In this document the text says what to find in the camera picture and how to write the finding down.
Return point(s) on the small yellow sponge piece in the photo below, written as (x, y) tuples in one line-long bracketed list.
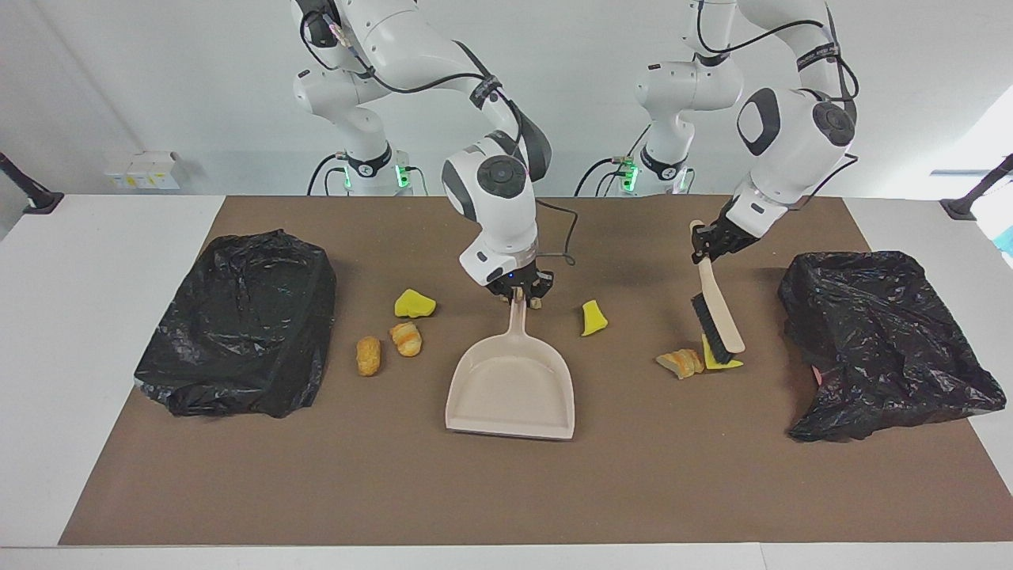
[(593, 319)]

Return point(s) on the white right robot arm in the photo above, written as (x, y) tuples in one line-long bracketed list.
[(498, 222)]

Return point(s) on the boxy black bag bin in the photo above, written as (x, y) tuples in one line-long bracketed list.
[(237, 332)]

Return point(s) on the large yellow sponge piece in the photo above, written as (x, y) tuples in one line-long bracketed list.
[(730, 364)]

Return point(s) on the beige plastic dustpan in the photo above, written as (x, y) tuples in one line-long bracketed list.
[(510, 388)]

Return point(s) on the rounded yellow sponge piece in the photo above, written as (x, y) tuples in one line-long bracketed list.
[(415, 304)]

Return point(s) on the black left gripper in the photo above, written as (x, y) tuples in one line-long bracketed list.
[(732, 233)]

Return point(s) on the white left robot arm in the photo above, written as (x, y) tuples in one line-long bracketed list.
[(791, 142)]

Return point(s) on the orange striped croissant piece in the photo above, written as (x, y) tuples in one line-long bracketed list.
[(406, 340), (681, 364)]

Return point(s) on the brown table mat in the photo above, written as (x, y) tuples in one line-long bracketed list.
[(506, 491)]

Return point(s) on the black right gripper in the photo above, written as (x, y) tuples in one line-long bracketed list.
[(522, 279)]

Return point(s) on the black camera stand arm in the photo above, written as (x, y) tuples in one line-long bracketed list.
[(961, 207), (39, 202)]

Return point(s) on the teal object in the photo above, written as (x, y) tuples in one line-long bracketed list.
[(1007, 241)]

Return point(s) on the beige hand brush black bristles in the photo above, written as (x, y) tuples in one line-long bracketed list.
[(725, 317)]

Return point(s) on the pink plastic bin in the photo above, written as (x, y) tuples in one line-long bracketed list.
[(818, 376)]

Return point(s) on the white wall socket box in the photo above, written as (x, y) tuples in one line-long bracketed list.
[(146, 170)]

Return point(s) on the crumpled black trash bag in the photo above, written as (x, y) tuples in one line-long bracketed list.
[(886, 356)]

